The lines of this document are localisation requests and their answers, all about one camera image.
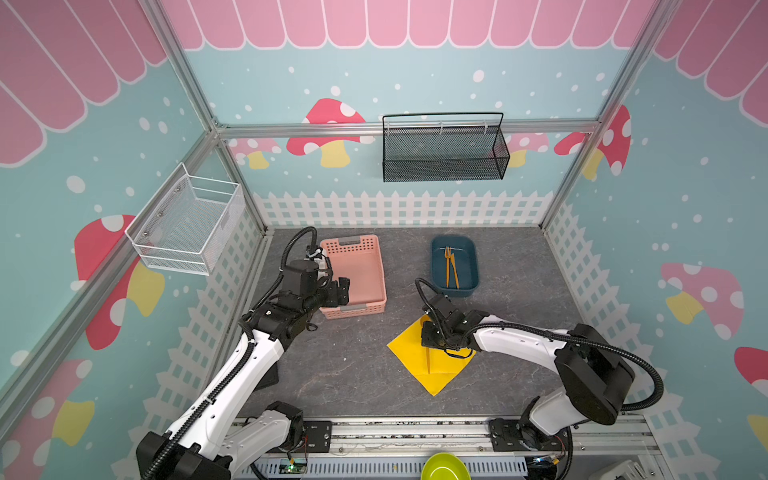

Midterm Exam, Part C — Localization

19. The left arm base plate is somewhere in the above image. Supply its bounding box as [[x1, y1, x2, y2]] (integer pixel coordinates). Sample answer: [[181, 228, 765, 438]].
[[268, 420, 333, 455]]

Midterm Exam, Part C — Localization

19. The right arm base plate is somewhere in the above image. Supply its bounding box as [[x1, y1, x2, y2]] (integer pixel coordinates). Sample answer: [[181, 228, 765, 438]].
[[488, 417, 569, 452]]

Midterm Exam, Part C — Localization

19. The black yellow tool case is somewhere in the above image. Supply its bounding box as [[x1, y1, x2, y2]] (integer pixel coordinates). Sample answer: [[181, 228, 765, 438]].
[[255, 363, 279, 391]]

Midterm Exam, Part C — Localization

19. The green bowl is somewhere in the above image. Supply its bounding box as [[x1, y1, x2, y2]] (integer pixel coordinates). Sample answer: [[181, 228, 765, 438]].
[[420, 452, 471, 480]]

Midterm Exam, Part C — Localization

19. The teal plastic tub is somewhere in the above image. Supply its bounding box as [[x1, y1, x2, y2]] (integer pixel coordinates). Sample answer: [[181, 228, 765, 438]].
[[431, 235, 480, 298]]

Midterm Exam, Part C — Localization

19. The pink plastic basket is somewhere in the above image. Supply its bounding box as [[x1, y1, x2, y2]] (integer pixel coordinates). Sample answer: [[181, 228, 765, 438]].
[[320, 235, 387, 320]]

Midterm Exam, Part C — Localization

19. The black mesh wall basket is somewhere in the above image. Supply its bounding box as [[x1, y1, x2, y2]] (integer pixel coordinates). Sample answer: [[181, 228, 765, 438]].
[[381, 112, 511, 183]]

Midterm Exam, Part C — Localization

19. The aluminium front rail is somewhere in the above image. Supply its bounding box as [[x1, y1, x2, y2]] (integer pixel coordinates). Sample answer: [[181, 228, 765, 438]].
[[305, 415, 660, 457]]

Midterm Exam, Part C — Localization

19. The white wire wall basket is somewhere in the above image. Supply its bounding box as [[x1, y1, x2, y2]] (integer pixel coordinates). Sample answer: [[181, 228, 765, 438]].
[[125, 164, 245, 276]]

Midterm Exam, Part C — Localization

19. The orange plastic knife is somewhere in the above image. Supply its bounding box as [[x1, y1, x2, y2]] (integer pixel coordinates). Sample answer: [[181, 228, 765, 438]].
[[448, 250, 461, 289]]

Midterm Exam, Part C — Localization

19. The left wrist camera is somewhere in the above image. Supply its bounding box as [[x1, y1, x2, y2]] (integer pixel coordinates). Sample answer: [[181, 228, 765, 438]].
[[306, 245, 332, 277]]

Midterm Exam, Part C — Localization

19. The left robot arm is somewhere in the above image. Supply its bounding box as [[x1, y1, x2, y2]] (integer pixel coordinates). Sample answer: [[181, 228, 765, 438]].
[[136, 226, 350, 479]]

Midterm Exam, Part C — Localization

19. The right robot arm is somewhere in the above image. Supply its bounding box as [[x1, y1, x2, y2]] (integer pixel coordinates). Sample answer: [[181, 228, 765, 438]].
[[414, 278, 664, 451]]

